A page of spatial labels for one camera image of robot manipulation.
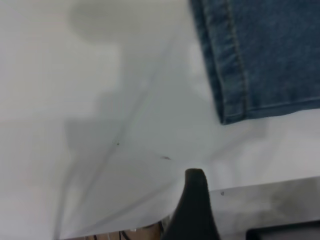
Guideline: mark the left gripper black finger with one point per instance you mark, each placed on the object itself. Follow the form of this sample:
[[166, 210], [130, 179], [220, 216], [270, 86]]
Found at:
[[193, 212]]

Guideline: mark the blue denim shorts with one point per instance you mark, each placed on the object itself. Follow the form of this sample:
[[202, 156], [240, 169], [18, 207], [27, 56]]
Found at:
[[275, 50]]

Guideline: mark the white tablecloth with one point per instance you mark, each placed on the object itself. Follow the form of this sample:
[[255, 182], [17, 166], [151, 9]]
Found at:
[[75, 75]]

